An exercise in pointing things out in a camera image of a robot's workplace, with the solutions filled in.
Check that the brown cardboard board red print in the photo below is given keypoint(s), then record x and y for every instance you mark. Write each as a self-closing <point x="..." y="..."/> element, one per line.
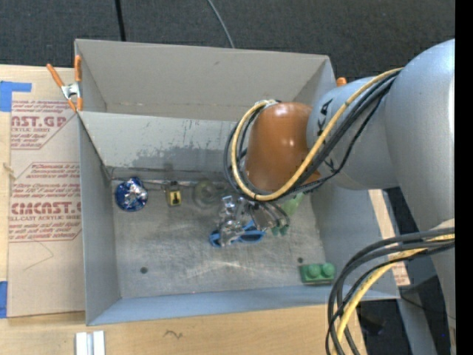
<point x="44" y="264"/>

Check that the grey metal bin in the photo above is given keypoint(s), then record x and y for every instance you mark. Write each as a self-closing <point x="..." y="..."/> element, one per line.
<point x="221" y="268"/>

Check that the small yellow box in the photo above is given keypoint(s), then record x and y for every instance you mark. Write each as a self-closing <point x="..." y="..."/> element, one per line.
<point x="173" y="197"/>

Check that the clear glass round thing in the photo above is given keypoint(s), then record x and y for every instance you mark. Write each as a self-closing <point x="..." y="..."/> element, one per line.
<point x="205" y="195"/>

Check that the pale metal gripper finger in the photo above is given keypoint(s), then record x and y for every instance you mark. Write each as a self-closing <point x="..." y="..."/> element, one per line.
<point x="230" y="205"/>
<point x="231" y="231"/>

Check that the pale green plastic thing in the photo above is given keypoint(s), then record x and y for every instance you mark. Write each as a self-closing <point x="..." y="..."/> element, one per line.
<point x="294" y="204"/>

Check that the green toy brick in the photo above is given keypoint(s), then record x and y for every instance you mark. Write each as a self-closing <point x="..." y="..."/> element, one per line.
<point x="317" y="273"/>

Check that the blue and silver foil ball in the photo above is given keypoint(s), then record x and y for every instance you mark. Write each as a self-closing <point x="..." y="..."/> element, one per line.
<point x="130" y="195"/>

